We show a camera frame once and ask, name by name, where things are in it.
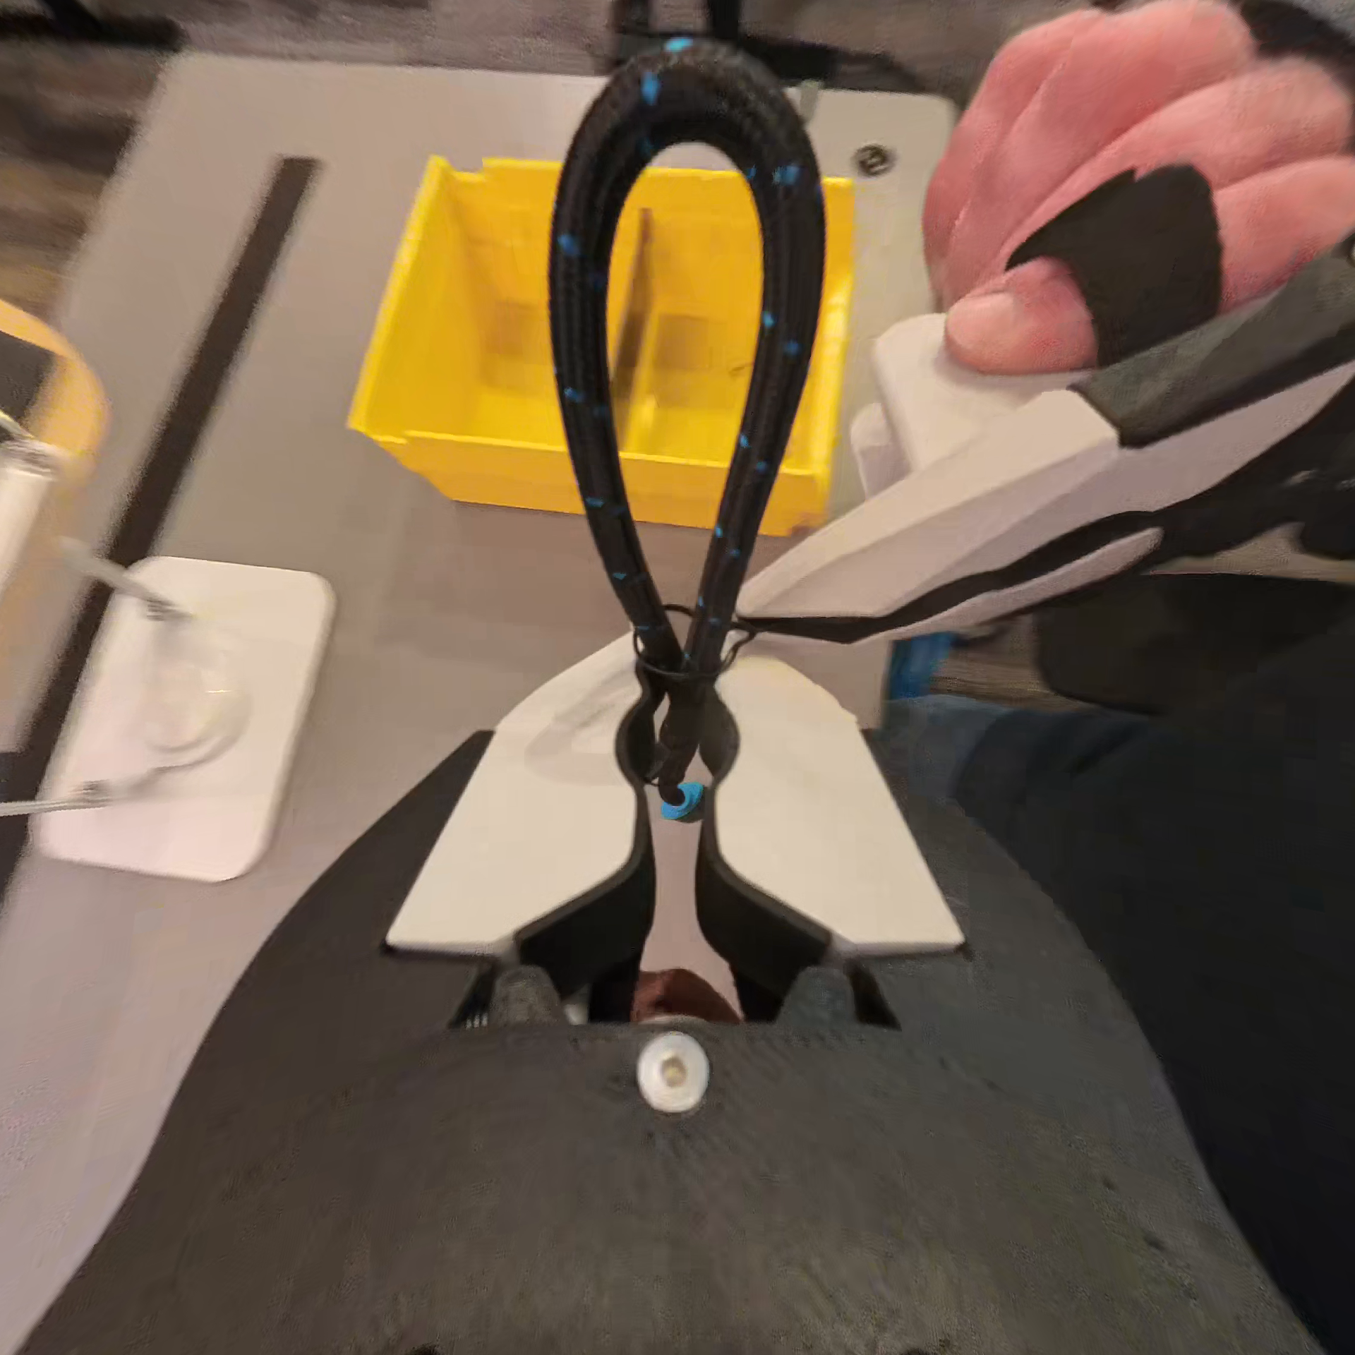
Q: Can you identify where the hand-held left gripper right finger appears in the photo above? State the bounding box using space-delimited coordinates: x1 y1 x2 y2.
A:
696 648 968 970

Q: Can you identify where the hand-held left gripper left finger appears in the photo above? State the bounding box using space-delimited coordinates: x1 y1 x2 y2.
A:
385 637 658 968

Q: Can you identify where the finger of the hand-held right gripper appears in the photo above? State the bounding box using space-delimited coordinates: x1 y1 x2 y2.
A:
844 530 1167 652
737 390 1192 630

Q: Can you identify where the black braided hdmi cable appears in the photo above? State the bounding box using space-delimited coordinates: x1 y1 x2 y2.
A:
548 37 829 822

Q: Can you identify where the yellow plastic bin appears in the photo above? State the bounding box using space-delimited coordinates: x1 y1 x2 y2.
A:
349 153 862 540

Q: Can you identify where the person's right hand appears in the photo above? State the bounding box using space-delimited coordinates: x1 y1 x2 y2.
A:
925 0 1355 383

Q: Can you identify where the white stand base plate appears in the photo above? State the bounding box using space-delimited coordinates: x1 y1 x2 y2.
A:
0 412 340 887

